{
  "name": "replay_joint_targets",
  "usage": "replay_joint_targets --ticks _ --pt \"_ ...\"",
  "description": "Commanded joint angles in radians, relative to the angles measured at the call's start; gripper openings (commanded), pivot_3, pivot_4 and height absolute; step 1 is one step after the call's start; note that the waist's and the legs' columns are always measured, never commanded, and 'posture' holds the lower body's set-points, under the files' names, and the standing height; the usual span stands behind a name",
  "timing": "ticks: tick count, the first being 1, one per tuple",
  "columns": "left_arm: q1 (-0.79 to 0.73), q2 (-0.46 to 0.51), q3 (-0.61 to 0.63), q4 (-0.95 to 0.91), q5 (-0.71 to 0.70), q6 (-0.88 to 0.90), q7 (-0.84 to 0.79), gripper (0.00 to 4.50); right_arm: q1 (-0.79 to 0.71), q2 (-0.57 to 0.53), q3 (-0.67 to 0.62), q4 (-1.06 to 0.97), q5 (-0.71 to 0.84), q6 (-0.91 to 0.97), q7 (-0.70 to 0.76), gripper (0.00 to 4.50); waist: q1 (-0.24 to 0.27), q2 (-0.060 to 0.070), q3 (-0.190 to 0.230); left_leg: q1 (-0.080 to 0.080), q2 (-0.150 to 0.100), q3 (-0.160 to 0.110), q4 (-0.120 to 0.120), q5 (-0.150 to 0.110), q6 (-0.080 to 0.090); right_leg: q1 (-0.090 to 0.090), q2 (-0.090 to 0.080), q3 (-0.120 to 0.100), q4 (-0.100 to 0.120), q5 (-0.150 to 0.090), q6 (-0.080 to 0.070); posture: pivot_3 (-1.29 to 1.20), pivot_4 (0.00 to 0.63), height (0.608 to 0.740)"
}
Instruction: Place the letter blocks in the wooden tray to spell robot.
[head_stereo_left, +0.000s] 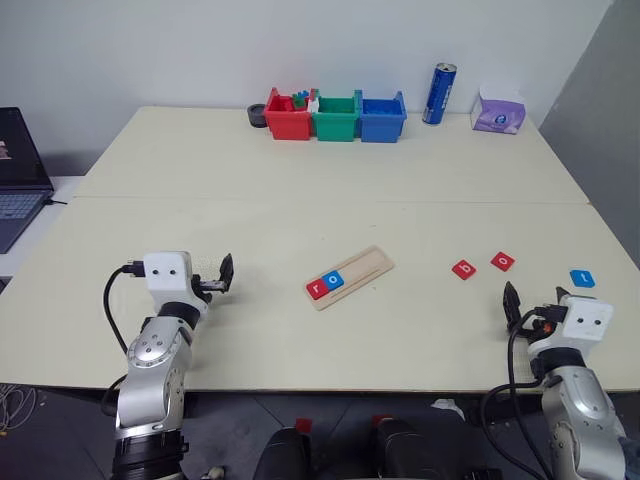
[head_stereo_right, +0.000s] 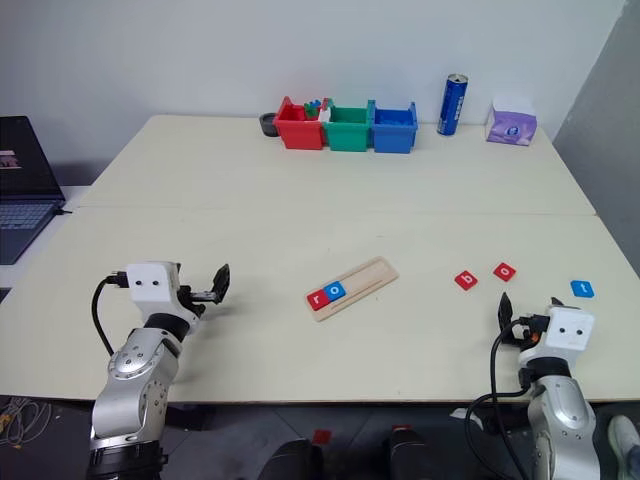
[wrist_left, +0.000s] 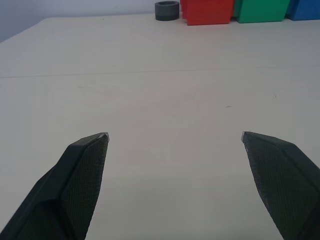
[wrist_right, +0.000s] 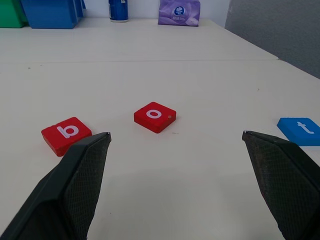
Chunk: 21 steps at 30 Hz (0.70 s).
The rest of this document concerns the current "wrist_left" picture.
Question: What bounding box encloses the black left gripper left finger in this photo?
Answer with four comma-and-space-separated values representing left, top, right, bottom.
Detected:
0, 132, 111, 240

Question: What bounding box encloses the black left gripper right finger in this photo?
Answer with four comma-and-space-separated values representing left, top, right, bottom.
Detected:
240, 130, 320, 240

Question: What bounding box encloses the green plastic storage bin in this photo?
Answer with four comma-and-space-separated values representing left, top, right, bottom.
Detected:
233, 0, 291, 24

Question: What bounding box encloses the blue plastic storage bin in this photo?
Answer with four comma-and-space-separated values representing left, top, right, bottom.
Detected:
284, 0, 320, 22

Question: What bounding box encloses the red plastic storage bin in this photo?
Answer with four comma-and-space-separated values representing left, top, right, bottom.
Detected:
179, 0, 235, 26

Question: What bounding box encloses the dark grey round ring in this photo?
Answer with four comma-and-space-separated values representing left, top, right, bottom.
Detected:
154, 0, 180, 22

